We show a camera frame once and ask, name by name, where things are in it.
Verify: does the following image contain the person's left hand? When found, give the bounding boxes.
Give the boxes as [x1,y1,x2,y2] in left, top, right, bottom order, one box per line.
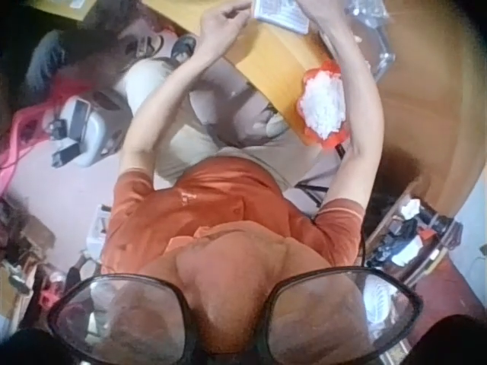
[196,0,254,59]

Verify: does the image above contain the person's right hand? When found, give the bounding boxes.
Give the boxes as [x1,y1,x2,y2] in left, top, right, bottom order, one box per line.
[297,0,345,24]

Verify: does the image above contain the white printed packet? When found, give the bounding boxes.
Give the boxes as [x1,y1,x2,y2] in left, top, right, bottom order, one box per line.
[251,0,311,34]

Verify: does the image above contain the yellow wooden low table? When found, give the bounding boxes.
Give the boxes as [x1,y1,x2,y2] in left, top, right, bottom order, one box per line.
[141,0,345,148]

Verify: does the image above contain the dark sandal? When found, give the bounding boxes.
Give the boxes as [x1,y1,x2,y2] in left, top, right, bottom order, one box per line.
[169,33,199,66]

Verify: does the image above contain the brown sandal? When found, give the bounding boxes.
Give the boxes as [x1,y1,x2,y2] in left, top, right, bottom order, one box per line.
[123,32,167,60]

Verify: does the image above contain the orange bowl of white pieces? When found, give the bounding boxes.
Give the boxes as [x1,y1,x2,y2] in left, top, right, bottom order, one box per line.
[295,59,352,150]

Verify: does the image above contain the clear plastic bag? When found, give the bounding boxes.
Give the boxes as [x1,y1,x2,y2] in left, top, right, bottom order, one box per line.
[344,0,391,28]

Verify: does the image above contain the person's legs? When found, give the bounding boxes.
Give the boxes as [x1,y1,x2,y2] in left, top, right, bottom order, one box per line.
[122,56,343,208]

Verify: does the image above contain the clear plastic container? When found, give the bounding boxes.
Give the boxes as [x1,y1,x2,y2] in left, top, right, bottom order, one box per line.
[319,14,393,83]

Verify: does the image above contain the yellow cardboard box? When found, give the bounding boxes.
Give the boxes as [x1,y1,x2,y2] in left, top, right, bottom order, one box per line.
[26,0,100,23]

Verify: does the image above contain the red cloth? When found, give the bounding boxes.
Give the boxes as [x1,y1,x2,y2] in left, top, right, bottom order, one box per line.
[51,74,96,106]

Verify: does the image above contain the black phone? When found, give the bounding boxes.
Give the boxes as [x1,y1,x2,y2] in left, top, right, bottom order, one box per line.
[66,97,92,142]

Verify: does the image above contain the grey plastic stool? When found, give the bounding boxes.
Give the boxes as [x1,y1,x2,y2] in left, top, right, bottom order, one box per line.
[40,90,132,168]

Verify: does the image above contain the small black device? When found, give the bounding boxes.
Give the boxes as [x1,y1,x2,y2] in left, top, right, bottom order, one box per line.
[51,139,80,169]

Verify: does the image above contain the white printed box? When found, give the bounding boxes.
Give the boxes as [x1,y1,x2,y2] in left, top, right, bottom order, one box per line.
[85,204,115,249]

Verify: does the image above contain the cluttered wooden shelf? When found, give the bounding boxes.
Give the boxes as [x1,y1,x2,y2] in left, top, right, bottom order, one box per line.
[363,189,463,273]

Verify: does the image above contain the heap of floor clutter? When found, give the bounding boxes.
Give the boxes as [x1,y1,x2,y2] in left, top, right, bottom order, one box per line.
[0,197,83,316]

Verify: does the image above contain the pink cable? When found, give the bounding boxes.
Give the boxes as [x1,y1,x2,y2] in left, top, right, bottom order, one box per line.
[0,102,58,191]

